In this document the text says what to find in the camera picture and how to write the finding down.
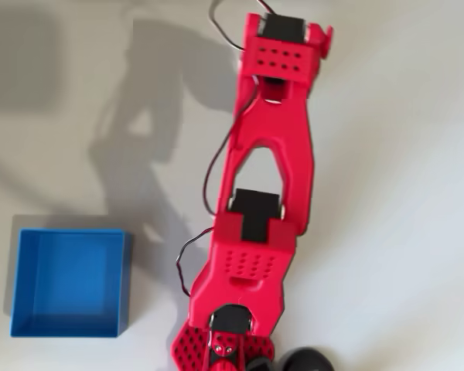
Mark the blue plastic box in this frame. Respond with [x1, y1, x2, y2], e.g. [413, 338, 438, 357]
[9, 227, 135, 339]

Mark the black red servo cable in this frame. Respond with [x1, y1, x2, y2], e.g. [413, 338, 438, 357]
[209, 0, 272, 53]
[175, 226, 218, 298]
[203, 110, 244, 218]

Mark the black gooseneck camera stand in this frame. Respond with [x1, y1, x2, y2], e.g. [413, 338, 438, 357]
[279, 347, 334, 371]

